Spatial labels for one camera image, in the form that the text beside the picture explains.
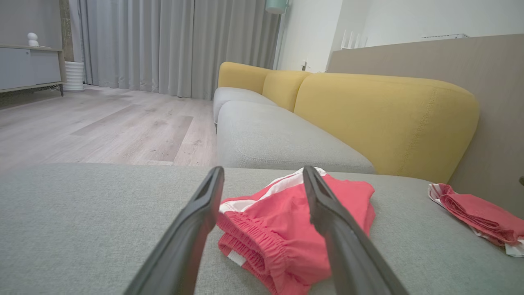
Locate white router with antennas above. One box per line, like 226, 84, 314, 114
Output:
339, 29, 369, 50

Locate grey pleated curtain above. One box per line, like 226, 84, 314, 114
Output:
68, 0, 283, 101

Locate white ribbed plant pot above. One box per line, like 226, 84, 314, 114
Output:
63, 61, 85, 92

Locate beige wooden partition panel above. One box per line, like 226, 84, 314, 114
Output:
327, 34, 524, 220

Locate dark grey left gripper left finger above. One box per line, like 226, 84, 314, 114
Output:
123, 166, 226, 295

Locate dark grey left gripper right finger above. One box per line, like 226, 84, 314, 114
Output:
302, 165, 410, 295

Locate teal lamp shade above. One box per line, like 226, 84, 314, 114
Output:
265, 0, 287, 15

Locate red basketball jersey white sleeves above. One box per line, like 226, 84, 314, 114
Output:
428, 183, 524, 258

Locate red shorts white stripes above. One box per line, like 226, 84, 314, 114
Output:
216, 167, 376, 295

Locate white flat device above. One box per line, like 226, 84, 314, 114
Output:
422, 34, 470, 41

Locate grey sideboard cabinet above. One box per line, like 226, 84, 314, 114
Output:
0, 44, 66, 97

